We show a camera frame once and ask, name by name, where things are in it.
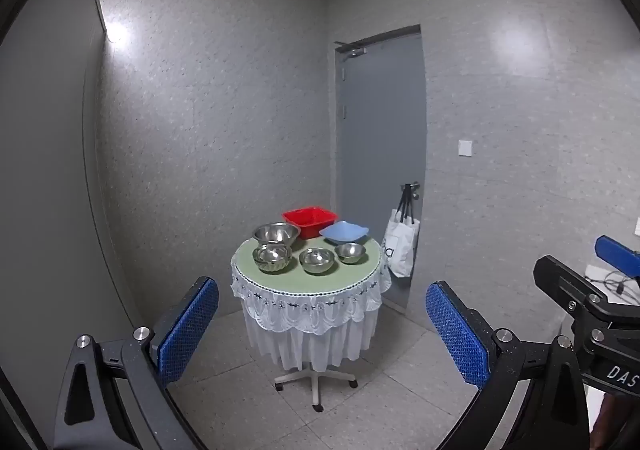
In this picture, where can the grey door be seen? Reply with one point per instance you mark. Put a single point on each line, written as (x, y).
(380, 130)

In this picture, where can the white lace tablecloth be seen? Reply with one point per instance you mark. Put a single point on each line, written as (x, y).
(310, 315)

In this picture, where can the red plastic basin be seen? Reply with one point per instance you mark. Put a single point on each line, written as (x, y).
(310, 217)

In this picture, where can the white tote bag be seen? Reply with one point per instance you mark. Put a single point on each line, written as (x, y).
(400, 245)

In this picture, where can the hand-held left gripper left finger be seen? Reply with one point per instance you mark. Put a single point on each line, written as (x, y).
(187, 330)

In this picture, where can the person's right forearm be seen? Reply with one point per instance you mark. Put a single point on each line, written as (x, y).
(606, 422)

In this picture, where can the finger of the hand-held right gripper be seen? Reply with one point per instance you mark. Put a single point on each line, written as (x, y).
(617, 252)
(560, 277)

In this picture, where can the blue square plate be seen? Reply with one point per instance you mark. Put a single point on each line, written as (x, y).
(345, 231)

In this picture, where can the door closer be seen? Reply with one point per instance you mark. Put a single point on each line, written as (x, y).
(351, 51)

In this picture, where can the white wall switch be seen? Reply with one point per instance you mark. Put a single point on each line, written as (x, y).
(465, 148)

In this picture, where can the green checked table mat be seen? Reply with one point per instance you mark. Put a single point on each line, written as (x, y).
(310, 282)

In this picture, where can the small steel bowl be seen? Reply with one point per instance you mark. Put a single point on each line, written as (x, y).
(349, 251)

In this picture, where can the large steel bowl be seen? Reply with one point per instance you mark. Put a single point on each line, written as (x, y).
(276, 231)

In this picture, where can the medium steel bowl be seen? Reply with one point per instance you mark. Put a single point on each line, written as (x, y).
(317, 258)

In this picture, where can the scalloped steel bowl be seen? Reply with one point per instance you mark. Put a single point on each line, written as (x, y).
(272, 256)

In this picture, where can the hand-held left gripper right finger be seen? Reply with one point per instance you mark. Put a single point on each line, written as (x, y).
(457, 330)

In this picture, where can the white swivel table base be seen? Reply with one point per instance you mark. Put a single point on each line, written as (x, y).
(316, 382)

